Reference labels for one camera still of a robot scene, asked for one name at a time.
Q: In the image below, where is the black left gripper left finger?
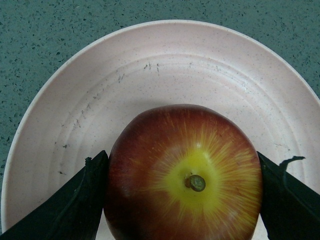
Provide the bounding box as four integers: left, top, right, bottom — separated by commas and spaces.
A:
0, 150, 109, 240

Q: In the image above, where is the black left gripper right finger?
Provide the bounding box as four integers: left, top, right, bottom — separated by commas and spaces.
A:
257, 152, 320, 240

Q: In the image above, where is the red apple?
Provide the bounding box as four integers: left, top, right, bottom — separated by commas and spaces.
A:
104, 104, 263, 240

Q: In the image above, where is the pink plate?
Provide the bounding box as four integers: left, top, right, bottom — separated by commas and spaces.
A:
1, 20, 320, 231

